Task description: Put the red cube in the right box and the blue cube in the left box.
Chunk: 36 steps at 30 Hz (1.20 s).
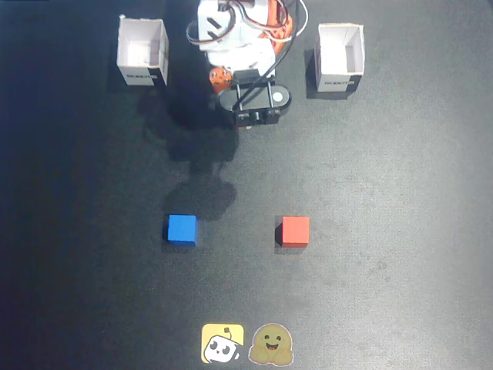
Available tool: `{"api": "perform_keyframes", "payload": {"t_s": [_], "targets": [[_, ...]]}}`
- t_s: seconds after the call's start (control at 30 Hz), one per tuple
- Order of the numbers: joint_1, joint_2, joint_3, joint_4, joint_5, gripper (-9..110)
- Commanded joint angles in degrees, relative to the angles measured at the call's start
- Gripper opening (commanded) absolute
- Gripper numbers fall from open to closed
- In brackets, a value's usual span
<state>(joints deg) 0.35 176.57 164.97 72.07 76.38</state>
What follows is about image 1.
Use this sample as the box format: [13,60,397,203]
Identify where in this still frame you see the hugging face emoji sticker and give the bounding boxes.
[247,322,295,367]

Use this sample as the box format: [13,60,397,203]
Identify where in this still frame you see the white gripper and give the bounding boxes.
[206,39,277,94]

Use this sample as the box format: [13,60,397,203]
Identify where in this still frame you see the yellow robot face sticker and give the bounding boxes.
[200,323,245,365]

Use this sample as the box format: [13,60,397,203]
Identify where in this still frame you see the white robot arm orange joints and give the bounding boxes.
[186,0,309,78]

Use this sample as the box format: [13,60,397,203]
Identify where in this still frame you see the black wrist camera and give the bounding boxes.
[215,69,293,130]

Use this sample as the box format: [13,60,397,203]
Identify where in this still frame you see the black felt table mat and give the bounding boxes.
[0,0,493,370]

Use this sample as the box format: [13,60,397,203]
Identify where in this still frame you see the black camera cable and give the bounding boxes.
[234,0,305,113]

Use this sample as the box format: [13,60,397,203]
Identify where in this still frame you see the white cardboard box black label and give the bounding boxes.
[314,22,366,93]
[116,15,170,88]

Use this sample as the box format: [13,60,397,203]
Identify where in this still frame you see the blue cube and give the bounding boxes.
[166,214,199,247]

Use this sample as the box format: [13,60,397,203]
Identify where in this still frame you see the red cube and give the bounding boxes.
[275,215,310,248]

